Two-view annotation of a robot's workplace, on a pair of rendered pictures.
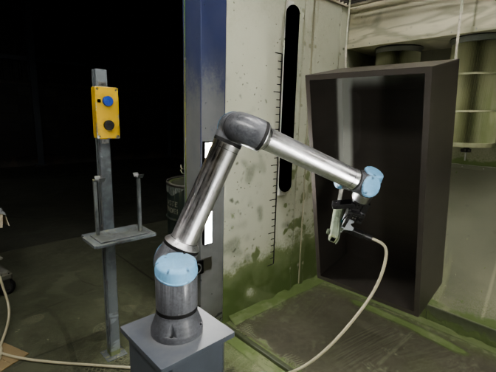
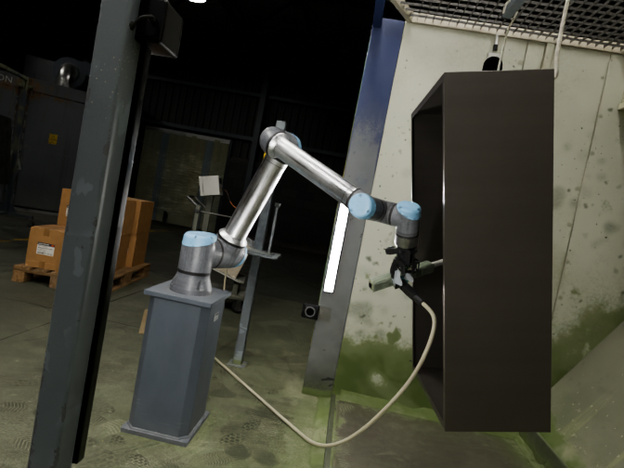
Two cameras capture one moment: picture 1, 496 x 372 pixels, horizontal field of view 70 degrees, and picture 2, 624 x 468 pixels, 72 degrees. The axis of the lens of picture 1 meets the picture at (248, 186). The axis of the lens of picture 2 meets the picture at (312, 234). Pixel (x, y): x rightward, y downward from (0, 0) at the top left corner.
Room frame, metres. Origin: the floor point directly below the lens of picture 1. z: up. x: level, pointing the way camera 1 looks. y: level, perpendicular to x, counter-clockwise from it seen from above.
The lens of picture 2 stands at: (0.25, -1.54, 1.11)
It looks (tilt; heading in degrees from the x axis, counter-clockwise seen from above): 3 degrees down; 48
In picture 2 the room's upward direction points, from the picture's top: 11 degrees clockwise
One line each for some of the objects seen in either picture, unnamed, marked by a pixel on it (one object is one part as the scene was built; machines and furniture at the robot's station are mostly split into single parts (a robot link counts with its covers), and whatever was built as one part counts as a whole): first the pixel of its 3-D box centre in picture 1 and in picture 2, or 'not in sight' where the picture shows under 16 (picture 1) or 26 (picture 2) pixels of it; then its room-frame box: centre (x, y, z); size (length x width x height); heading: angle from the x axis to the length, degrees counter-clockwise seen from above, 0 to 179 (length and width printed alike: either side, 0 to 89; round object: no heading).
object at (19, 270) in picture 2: not in sight; (90, 270); (1.56, 3.14, 0.07); 1.20 x 0.80 x 0.14; 50
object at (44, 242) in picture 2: not in sight; (55, 246); (1.18, 2.98, 0.33); 0.38 x 0.29 x 0.36; 52
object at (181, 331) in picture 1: (176, 317); (192, 279); (1.19, 0.25, 0.69); 0.19 x 0.19 x 0.10
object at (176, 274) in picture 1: (176, 281); (199, 251); (1.20, 0.25, 0.83); 0.17 x 0.15 x 0.18; 16
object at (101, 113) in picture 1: (105, 113); not in sight; (1.86, 0.74, 1.42); 0.12 x 0.06 x 0.26; 133
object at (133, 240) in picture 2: not in sight; (127, 246); (1.95, 3.32, 0.33); 0.38 x 0.29 x 0.36; 50
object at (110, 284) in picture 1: (107, 222); (259, 244); (1.90, 0.78, 0.82); 0.06 x 0.06 x 1.64; 43
